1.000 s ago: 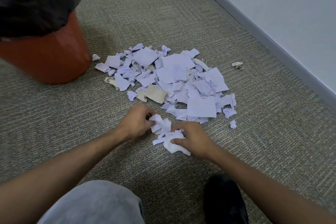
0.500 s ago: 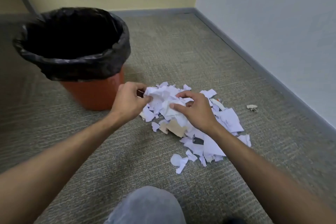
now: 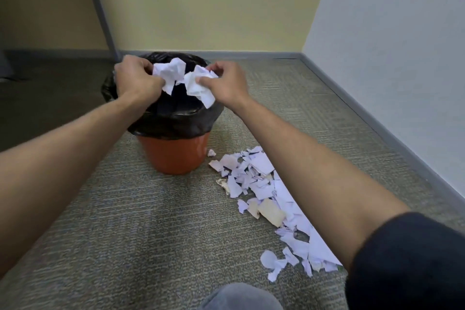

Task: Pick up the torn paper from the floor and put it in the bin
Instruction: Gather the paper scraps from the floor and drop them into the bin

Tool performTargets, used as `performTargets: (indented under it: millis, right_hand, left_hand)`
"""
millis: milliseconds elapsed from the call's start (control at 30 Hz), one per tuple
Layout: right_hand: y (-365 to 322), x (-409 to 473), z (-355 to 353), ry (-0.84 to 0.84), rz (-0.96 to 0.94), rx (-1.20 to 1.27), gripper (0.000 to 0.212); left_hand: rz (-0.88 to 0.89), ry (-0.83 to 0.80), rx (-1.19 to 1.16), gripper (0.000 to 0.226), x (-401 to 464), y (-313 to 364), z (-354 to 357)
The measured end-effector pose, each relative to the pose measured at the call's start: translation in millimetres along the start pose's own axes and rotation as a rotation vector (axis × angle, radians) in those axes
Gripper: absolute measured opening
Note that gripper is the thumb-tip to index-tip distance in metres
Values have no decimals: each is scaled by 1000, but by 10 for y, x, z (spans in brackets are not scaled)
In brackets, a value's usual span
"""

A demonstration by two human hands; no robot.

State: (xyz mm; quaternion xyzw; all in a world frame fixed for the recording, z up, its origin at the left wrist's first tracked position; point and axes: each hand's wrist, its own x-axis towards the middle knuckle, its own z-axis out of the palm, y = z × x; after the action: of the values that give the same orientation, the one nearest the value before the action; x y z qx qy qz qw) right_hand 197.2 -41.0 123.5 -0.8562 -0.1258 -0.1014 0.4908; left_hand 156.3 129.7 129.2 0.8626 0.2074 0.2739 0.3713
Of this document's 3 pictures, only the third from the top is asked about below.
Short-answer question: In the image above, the grey trouser knee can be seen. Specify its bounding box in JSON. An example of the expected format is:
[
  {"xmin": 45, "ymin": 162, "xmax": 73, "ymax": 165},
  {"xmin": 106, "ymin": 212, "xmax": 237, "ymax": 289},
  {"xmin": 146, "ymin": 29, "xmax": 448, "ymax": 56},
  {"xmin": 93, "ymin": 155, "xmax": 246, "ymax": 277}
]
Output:
[{"xmin": 198, "ymin": 282, "xmax": 284, "ymax": 310}]

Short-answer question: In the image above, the person's left forearm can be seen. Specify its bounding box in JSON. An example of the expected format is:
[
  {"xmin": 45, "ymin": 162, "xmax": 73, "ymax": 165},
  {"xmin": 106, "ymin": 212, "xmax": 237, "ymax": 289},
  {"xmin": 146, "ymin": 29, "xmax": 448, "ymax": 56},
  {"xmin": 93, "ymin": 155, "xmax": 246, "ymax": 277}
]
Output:
[{"xmin": 0, "ymin": 93, "xmax": 146, "ymax": 278}]

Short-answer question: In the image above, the grey metal table leg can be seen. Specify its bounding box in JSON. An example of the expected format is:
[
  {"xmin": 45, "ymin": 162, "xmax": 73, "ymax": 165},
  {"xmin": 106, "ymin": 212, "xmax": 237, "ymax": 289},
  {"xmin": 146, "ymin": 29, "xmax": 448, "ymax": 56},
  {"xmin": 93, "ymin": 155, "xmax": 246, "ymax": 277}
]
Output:
[{"xmin": 78, "ymin": 0, "xmax": 123, "ymax": 62}]

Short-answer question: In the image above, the black bin bag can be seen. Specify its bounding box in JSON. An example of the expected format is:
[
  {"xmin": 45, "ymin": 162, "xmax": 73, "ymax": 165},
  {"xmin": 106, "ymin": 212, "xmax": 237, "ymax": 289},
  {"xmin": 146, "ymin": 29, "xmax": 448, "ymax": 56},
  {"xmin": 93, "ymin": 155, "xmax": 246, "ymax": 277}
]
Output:
[{"xmin": 101, "ymin": 52, "xmax": 225, "ymax": 140}]

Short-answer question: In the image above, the person's right forearm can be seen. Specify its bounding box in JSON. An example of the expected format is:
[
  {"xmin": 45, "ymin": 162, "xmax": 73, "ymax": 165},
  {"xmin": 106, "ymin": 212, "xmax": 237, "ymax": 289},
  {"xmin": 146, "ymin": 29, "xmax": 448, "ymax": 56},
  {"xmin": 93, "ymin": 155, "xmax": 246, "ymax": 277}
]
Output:
[{"xmin": 232, "ymin": 98, "xmax": 412, "ymax": 271}]

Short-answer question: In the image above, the orange waste bin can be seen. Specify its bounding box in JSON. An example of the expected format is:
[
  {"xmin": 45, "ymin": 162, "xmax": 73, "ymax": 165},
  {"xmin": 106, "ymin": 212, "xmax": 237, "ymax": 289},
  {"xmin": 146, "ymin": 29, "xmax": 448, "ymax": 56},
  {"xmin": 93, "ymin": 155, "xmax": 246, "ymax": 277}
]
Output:
[{"xmin": 137, "ymin": 132, "xmax": 211, "ymax": 175}]

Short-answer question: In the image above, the dark navy sleeve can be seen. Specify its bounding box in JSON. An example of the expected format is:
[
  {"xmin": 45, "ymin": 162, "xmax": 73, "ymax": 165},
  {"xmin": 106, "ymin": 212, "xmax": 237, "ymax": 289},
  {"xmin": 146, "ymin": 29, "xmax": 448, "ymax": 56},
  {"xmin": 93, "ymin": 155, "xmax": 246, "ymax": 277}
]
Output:
[{"xmin": 344, "ymin": 212, "xmax": 465, "ymax": 310}]

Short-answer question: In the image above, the person's left hand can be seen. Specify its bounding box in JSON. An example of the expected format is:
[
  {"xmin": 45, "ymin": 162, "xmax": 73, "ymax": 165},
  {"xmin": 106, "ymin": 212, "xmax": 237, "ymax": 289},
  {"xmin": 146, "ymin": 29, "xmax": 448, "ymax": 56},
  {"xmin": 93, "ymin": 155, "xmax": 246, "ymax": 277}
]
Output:
[{"xmin": 114, "ymin": 54, "xmax": 166, "ymax": 103}]

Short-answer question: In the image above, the pile of torn paper scraps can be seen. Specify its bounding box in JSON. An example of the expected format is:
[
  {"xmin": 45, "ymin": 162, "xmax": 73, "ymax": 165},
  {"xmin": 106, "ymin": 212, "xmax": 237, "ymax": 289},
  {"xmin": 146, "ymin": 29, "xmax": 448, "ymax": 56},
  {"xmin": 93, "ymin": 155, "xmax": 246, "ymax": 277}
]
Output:
[{"xmin": 207, "ymin": 145, "xmax": 343, "ymax": 283}]

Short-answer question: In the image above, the person's right hand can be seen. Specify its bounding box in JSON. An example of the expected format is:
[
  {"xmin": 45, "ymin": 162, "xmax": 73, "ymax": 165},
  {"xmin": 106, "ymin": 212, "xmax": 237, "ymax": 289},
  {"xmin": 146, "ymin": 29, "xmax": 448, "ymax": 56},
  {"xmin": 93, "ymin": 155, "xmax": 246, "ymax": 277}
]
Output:
[{"xmin": 196, "ymin": 61, "xmax": 251, "ymax": 113}]

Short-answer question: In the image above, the white paper piece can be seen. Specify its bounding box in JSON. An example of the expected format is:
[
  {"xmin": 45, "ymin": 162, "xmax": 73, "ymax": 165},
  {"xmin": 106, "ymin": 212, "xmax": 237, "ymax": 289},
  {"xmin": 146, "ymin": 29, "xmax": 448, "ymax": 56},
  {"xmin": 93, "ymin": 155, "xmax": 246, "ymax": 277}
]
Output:
[
  {"xmin": 152, "ymin": 58, "xmax": 187, "ymax": 96},
  {"xmin": 183, "ymin": 64, "xmax": 219, "ymax": 110}
]

